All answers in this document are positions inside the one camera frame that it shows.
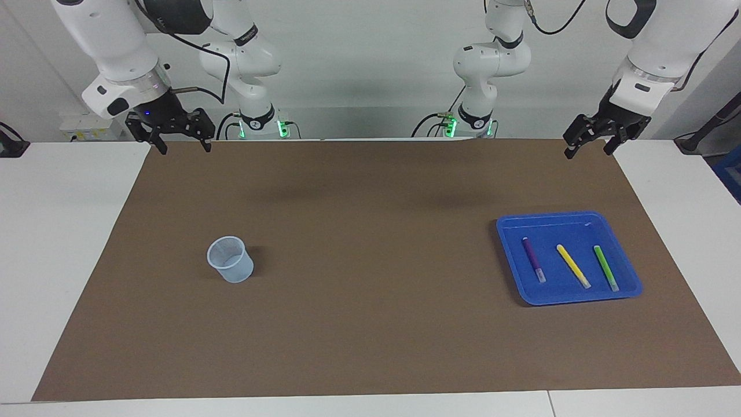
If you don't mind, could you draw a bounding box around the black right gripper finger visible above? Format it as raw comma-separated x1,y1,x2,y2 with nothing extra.
186,107,216,153
125,112,168,155

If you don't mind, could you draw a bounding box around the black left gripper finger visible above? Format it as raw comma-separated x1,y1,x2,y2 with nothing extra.
603,118,651,156
563,114,607,160

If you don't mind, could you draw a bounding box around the yellow pen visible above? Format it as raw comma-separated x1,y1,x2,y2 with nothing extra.
556,244,592,289

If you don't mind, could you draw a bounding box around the green pen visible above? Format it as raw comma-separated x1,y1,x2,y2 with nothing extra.
593,245,620,292

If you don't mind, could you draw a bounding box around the purple pen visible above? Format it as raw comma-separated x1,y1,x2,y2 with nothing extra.
522,237,547,284

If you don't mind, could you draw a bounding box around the blue plastic tray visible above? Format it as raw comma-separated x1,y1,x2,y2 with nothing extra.
495,211,643,306

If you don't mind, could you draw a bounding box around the white power strip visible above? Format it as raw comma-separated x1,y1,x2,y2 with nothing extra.
58,113,126,142

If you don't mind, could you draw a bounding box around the black stand pole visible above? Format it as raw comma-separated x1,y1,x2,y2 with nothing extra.
674,93,741,156

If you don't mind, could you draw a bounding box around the blue box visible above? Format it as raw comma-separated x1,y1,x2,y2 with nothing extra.
712,145,741,204

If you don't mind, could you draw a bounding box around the black clamp base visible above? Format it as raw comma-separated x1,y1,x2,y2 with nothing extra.
0,122,31,158

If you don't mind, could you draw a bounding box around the translucent plastic cup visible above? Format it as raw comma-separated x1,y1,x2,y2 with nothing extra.
207,235,254,284

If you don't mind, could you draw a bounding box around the brown table mat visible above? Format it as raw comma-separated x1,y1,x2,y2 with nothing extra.
32,139,741,401

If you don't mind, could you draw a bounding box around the black base cable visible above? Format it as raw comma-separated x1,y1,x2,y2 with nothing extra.
411,86,467,138
216,112,244,140

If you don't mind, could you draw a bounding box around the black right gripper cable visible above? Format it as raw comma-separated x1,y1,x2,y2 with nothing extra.
134,0,232,105

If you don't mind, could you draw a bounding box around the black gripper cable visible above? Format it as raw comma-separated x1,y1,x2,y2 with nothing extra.
134,0,232,105
672,6,741,92

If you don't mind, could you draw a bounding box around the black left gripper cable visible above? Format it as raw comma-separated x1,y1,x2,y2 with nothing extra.
672,6,741,92

